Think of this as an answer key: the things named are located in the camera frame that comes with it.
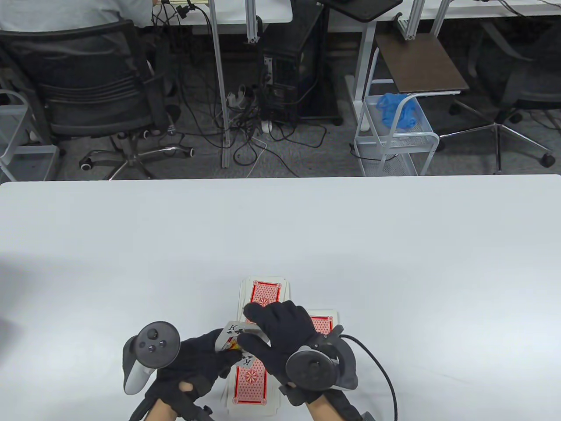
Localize white floor power strip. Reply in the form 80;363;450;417
225;85;258;111

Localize black mesh office chair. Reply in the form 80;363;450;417
0;20;196;181

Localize person's right forearm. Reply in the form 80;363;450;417
305;389;364;421

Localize tangle of black floor cables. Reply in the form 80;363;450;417
175;79;329;178

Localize person's right hand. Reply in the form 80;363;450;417
237;300;319;383

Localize white wire rolling cart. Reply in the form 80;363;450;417
352;46;440;177

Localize black computer tower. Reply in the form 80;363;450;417
258;4;344;128

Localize pile of dealt red cards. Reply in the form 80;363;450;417
220;357;285;417
238;275;291;324
215;321;269;370
307;310;339;336

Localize person's left forearm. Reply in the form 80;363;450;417
142;399;181;421

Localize crumpled blue gloves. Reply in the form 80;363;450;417
376;92;420;131

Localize aluminium frame post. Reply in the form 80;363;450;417
396;0;424;41
431;0;453;39
245;0;261;45
209;0;231;170

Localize dark grey office chair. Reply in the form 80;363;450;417
438;20;561;175

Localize white metal trolley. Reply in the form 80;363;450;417
0;89;60;182

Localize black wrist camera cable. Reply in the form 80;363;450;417
340;335;398;421

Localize person's left hand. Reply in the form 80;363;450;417
145;328;242;414

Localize brown wooden side table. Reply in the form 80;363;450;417
374;32;471;95

